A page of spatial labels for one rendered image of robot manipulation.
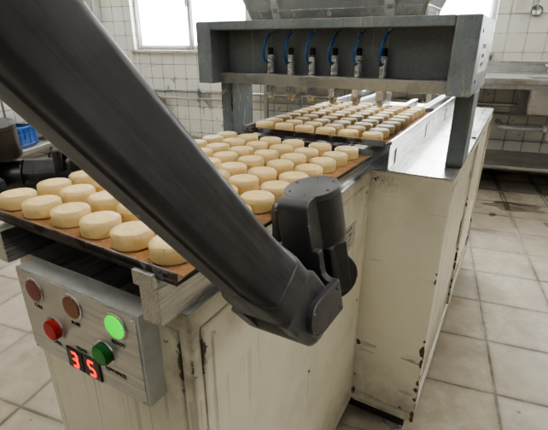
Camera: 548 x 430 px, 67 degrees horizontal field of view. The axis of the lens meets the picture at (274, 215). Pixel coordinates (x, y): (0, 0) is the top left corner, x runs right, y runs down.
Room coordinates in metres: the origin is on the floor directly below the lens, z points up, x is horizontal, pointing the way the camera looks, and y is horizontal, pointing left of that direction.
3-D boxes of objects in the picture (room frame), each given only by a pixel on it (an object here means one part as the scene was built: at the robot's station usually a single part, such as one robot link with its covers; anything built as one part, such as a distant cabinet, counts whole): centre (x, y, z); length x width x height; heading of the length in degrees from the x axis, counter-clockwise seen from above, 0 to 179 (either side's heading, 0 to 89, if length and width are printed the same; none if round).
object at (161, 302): (1.24, -0.36, 0.87); 2.01 x 0.03 x 0.07; 150
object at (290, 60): (1.16, -0.04, 1.07); 0.06 x 0.03 x 0.18; 150
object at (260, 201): (0.57, 0.02, 0.91); 0.05 x 0.05 x 0.02
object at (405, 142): (1.53, -0.59, 0.88); 1.28 x 0.01 x 0.07; 150
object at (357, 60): (1.07, -0.20, 1.07); 0.06 x 0.03 x 0.18; 150
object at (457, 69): (1.22, -0.18, 1.01); 0.72 x 0.33 x 0.34; 60
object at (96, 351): (0.42, 0.22, 0.76); 0.03 x 0.02 x 0.03; 60
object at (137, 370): (0.46, 0.25, 0.77); 0.24 x 0.04 x 0.14; 60
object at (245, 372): (0.78, 0.07, 0.45); 0.70 x 0.34 x 0.90; 150
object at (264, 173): (0.70, 0.02, 0.91); 0.05 x 0.05 x 0.02
